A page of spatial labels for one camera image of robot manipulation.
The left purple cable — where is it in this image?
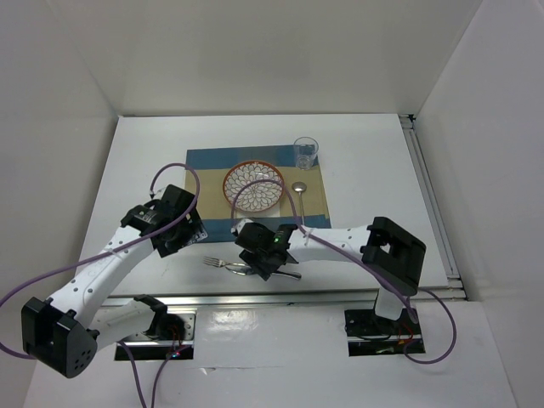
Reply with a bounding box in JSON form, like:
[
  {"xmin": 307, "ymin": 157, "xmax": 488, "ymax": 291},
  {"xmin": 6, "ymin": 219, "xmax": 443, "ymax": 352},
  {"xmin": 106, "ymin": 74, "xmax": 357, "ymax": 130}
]
[{"xmin": 0, "ymin": 162, "xmax": 201, "ymax": 405}]

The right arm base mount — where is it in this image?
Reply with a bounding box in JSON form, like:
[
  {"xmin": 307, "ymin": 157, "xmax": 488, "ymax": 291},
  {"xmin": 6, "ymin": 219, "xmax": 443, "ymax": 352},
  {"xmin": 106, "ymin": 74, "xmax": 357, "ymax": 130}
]
[{"xmin": 344, "ymin": 309, "xmax": 426, "ymax": 357}]

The front aluminium rail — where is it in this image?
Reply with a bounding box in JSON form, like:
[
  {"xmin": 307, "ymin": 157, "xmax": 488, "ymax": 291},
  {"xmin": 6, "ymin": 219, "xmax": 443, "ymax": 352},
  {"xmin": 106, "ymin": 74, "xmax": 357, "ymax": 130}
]
[{"xmin": 102, "ymin": 287, "xmax": 467, "ymax": 308}]

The steel fork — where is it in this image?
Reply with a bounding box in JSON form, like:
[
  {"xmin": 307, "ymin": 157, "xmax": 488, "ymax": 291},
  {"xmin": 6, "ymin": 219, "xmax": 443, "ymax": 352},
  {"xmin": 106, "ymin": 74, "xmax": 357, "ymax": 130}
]
[{"xmin": 202, "ymin": 257, "xmax": 246, "ymax": 268}]

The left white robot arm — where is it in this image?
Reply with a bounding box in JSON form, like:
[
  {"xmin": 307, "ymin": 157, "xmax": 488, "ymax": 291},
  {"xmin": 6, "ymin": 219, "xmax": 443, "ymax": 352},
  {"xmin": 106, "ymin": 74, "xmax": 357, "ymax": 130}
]
[{"xmin": 21, "ymin": 184, "xmax": 207, "ymax": 378}]

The steel table knife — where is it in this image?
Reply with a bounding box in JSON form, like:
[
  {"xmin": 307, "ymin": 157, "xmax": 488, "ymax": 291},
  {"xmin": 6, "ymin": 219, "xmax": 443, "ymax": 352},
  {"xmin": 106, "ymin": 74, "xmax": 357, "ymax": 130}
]
[{"xmin": 225, "ymin": 263, "xmax": 302, "ymax": 281}]

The clear drinking glass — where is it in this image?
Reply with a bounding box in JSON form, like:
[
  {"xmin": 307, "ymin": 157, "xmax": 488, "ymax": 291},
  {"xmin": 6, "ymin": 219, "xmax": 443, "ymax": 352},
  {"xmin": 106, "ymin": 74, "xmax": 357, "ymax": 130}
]
[{"xmin": 293, "ymin": 137, "xmax": 319, "ymax": 170}]

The right aluminium rail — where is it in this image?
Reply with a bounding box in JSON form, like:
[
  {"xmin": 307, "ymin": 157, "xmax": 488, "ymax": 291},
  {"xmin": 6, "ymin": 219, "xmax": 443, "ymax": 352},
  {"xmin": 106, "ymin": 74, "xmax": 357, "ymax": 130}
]
[{"xmin": 399, "ymin": 114, "xmax": 468, "ymax": 300}]

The purple cable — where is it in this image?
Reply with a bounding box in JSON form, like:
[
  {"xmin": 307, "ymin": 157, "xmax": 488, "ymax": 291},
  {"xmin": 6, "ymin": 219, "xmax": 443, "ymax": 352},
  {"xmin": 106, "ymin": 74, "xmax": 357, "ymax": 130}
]
[
  {"xmin": 229, "ymin": 180, "xmax": 459, "ymax": 366},
  {"xmin": 0, "ymin": 162, "xmax": 201, "ymax": 405}
]

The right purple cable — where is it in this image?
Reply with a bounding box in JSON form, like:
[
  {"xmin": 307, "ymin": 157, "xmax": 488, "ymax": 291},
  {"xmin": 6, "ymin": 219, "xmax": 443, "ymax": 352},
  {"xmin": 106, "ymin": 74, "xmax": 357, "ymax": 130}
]
[{"xmin": 229, "ymin": 180, "xmax": 459, "ymax": 366}]

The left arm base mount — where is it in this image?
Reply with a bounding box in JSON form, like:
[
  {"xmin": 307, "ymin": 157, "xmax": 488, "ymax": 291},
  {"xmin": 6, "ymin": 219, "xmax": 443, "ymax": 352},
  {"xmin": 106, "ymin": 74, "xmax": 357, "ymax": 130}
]
[{"xmin": 122, "ymin": 303, "xmax": 196, "ymax": 361}]

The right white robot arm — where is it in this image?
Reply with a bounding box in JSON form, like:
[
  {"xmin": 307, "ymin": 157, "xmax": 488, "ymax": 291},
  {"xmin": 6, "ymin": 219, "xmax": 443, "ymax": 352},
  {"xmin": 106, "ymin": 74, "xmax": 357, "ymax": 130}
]
[{"xmin": 231, "ymin": 217, "xmax": 427, "ymax": 333}]

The patterned ceramic bowl red rim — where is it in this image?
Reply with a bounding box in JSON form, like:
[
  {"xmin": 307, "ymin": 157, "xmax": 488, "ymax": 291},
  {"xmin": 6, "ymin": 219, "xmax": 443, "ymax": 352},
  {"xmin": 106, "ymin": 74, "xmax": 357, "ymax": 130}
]
[{"xmin": 222, "ymin": 160, "xmax": 284, "ymax": 213}]

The blue beige checked placemat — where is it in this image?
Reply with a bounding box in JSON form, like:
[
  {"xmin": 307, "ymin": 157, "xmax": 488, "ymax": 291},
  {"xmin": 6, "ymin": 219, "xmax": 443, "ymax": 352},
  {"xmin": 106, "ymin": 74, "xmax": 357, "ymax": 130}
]
[{"xmin": 186, "ymin": 144, "xmax": 332, "ymax": 243}]

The steel spoon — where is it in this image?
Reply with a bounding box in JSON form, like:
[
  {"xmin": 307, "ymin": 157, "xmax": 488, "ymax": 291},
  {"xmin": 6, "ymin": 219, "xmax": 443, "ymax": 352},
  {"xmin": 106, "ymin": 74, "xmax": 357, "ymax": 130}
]
[{"xmin": 292, "ymin": 181, "xmax": 307, "ymax": 224}]

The aluminium rail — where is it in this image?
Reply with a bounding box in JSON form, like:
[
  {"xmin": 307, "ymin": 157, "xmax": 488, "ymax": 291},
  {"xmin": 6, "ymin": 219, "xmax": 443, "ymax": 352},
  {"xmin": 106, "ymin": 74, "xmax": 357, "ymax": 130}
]
[
  {"xmin": 102, "ymin": 287, "xmax": 467, "ymax": 308},
  {"xmin": 399, "ymin": 114, "xmax": 468, "ymax": 300}
]

